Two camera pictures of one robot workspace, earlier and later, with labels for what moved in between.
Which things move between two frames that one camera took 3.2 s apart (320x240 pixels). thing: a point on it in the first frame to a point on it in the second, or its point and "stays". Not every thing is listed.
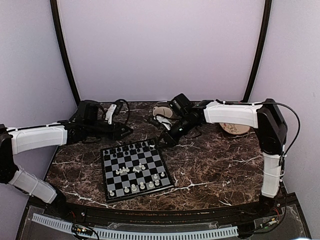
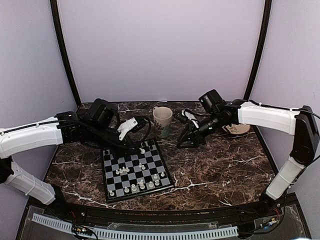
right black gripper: [170, 141] to [193, 134]
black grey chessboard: [134, 169] stays
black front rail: [161, 217] stays
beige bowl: [234, 129] stays
